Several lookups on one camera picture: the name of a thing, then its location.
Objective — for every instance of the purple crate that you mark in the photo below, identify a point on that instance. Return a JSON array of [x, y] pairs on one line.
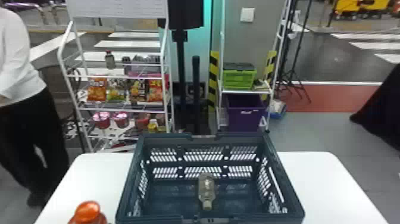
[[245, 112]]

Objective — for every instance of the yellow can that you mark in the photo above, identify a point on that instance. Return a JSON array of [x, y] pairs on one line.
[[152, 126]]

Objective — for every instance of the red snack packet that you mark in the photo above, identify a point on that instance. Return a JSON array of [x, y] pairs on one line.
[[155, 90]]

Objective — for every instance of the green crate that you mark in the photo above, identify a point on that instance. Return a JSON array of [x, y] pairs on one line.
[[239, 78]]

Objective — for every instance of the red noodle cup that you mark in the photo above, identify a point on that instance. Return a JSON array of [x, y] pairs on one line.
[[142, 122], [121, 119], [102, 119]]

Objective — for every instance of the yellow snack packet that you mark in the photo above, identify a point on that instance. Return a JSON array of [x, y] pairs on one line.
[[137, 90]]

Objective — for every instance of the clear bottle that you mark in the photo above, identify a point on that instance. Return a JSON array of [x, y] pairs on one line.
[[206, 189]]

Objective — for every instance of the green snack packet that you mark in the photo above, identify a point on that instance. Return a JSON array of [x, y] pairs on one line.
[[116, 93]]

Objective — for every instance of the black screen on stand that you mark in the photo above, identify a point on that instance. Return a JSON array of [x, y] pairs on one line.
[[185, 14]]

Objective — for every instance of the grey bottle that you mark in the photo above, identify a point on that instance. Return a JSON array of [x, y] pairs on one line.
[[109, 60]]

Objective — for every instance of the orange snack packet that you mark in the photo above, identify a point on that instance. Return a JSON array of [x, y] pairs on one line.
[[97, 90]]

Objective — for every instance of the black tripod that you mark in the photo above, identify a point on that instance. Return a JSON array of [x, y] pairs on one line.
[[295, 47]]

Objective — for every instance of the blue basket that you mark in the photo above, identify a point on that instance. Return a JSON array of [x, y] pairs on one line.
[[281, 200]]

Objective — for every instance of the person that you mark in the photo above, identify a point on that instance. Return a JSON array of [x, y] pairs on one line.
[[382, 112], [22, 125]]

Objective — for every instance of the black post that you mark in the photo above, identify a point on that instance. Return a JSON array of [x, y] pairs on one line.
[[196, 94]]

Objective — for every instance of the striped post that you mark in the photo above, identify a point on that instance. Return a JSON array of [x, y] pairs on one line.
[[270, 64], [213, 78]]

